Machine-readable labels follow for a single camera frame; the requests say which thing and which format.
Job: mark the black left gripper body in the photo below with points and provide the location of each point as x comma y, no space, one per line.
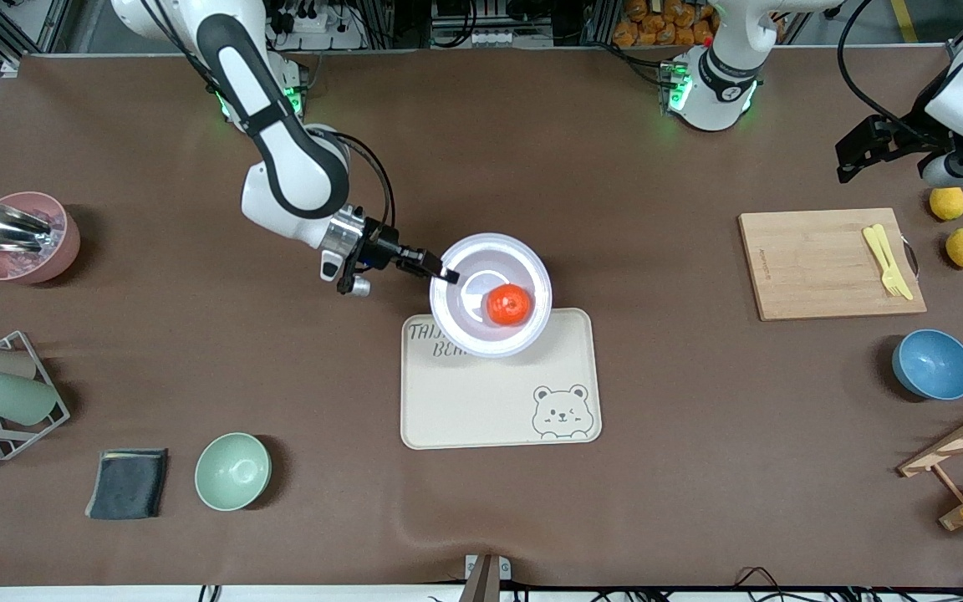
897,138

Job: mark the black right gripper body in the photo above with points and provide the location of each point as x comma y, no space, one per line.
378,248

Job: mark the white round plate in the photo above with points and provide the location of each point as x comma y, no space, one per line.
465,326

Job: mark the orange fruit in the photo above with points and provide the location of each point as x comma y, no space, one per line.
507,304

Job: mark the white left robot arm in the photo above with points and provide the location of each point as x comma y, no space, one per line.
720,84

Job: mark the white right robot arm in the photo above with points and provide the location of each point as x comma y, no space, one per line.
281,150

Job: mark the wooden cutting board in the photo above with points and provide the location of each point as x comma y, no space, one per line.
824,251

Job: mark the yellow plastic fork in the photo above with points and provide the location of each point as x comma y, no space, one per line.
881,259

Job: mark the yellow plastic knife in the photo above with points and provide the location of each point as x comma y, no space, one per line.
895,263

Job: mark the cream tray with bear print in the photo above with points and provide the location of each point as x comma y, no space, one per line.
490,401

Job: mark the blue bowl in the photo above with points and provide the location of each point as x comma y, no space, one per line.
934,364

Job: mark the pile of oranges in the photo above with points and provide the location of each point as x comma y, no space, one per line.
661,21

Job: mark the white power strip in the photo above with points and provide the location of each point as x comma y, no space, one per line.
306,23

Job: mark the pale green bowl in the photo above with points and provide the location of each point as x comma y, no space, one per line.
232,471

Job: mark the wooden peg rack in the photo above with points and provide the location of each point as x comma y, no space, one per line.
950,447

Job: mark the pink bowl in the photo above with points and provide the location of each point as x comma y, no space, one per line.
47,263

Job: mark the dark grey folded cloth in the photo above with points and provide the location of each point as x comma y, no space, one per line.
127,483

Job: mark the metal scoop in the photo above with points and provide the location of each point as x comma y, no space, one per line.
1,226

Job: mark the pale green cup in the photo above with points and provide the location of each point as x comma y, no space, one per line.
13,398

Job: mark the grey metal table bracket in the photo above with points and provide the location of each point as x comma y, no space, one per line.
486,573

